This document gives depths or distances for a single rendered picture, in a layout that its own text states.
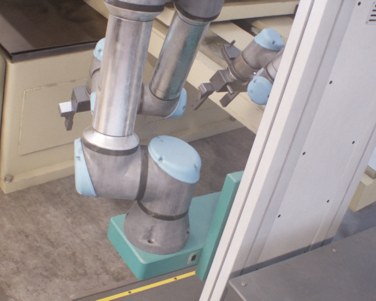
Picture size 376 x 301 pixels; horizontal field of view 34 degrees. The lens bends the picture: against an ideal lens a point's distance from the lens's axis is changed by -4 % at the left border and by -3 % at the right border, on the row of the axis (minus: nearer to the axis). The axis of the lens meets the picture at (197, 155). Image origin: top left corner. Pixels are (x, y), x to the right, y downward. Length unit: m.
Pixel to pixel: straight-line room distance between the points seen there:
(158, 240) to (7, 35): 1.29
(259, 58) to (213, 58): 0.54
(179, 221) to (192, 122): 1.78
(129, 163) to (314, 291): 0.45
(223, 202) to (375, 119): 0.38
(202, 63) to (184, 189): 1.03
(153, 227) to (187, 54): 0.37
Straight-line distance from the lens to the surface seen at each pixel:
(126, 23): 1.18
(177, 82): 1.40
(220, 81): 1.85
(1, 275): 2.29
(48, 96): 2.49
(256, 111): 2.12
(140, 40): 1.20
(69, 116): 1.68
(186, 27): 1.27
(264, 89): 1.65
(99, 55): 1.48
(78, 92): 1.63
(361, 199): 1.95
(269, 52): 1.79
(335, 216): 1.55
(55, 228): 2.49
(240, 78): 1.85
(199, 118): 3.15
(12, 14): 2.63
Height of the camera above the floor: 1.67
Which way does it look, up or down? 33 degrees down
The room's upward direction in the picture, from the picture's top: 16 degrees clockwise
